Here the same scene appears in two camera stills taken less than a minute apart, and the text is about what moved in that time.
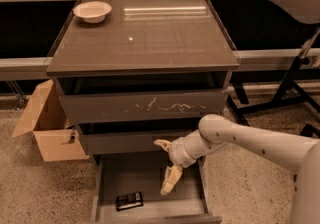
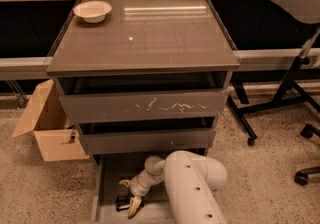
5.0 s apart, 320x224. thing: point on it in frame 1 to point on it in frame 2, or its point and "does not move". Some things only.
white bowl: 92,11 does not move
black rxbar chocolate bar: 129,200 does not move
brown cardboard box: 47,116 does not move
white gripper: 177,153 to 137,187
